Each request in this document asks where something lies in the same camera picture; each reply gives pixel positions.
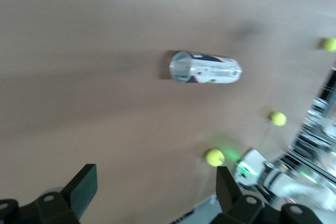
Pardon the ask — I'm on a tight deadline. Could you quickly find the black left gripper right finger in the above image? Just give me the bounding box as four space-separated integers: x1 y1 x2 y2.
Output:
209 166 325 224

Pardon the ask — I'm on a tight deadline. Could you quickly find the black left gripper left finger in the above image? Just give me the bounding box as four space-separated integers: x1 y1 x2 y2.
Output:
0 163 98 224

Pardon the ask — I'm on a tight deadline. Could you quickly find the white blue tennis ball can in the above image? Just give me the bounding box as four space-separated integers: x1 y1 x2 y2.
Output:
169 49 243 84

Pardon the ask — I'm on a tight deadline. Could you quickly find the yellow tennis ball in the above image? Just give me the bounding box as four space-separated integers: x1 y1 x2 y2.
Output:
269 111 288 127
205 148 226 167
320 37 336 52

